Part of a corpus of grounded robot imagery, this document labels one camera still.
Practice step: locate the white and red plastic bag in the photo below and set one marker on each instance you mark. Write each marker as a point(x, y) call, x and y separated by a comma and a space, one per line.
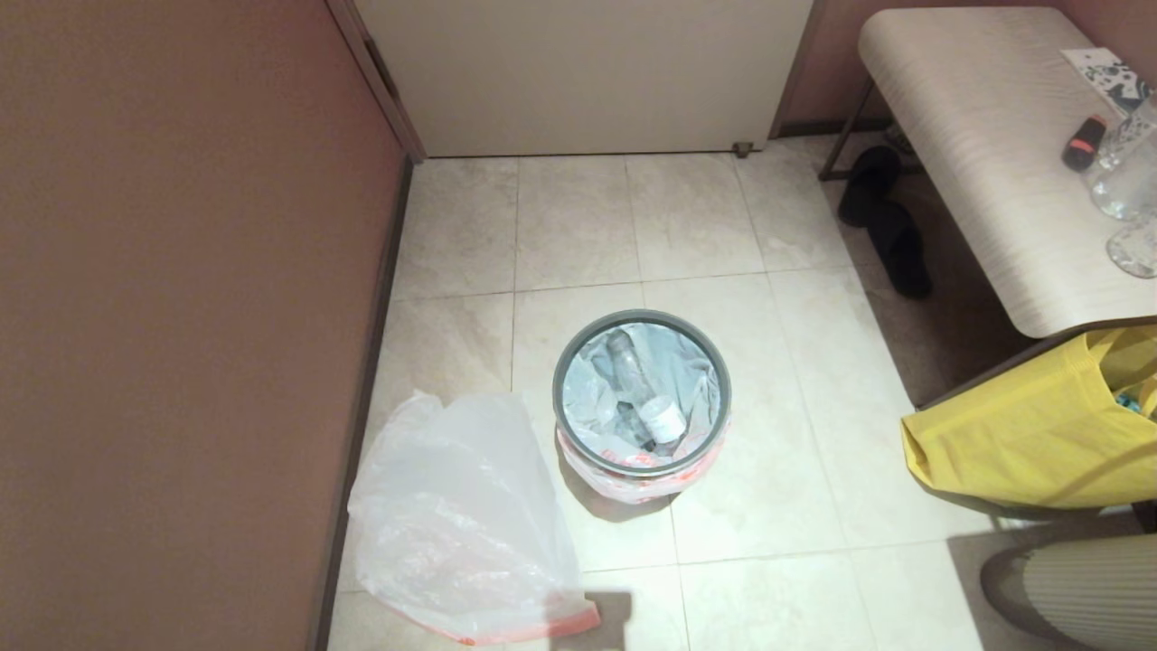
point(452, 506)

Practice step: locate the light wood bench metal legs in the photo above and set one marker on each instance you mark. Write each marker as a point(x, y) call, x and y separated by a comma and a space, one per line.
point(976, 136)

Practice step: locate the black and red marker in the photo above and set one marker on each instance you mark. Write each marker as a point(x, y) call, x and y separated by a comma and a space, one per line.
point(1083, 145)

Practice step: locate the pale door panel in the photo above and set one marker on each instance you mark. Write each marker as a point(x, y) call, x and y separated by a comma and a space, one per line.
point(587, 72)

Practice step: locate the yellow fabric bag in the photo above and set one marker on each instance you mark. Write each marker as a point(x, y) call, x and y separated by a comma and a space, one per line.
point(1021, 434)

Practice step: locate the tall clear glass vessel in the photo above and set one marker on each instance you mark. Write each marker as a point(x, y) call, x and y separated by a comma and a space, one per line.
point(1130, 176)

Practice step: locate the spare white red plastic bag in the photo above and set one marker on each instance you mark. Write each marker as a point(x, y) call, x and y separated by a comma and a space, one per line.
point(633, 490)

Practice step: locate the printed paper leaflet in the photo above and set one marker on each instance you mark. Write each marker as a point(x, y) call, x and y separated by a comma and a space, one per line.
point(1107, 77)

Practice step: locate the grey ribbed round stool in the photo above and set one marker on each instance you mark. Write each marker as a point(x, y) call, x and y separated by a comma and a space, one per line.
point(1085, 597)

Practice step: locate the small teal packet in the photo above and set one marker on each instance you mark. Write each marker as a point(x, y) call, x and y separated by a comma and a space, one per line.
point(1128, 402)

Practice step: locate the small metal door stop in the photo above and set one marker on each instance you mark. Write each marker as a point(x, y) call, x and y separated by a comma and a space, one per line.
point(743, 149)

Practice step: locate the brown door frame post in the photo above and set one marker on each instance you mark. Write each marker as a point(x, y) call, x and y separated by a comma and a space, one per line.
point(375, 77)
point(795, 81)

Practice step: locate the clear plastic bottle white label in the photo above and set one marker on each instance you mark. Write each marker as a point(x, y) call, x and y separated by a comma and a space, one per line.
point(667, 418)

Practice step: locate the short clear glass vessel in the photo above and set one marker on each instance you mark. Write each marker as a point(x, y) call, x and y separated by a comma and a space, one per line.
point(1137, 251)

